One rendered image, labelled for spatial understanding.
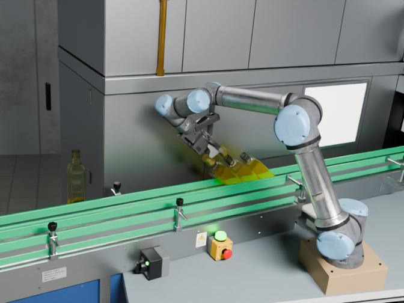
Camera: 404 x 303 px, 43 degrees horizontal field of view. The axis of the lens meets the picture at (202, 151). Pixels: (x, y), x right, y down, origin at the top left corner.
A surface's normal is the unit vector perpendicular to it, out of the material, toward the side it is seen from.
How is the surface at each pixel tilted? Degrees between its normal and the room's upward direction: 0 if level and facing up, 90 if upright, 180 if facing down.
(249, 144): 90
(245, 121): 90
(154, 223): 90
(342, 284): 90
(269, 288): 0
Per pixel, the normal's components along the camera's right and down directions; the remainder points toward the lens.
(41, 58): 0.25, 0.38
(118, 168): 0.50, 0.36
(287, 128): -0.53, 0.23
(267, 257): 0.08, -0.93
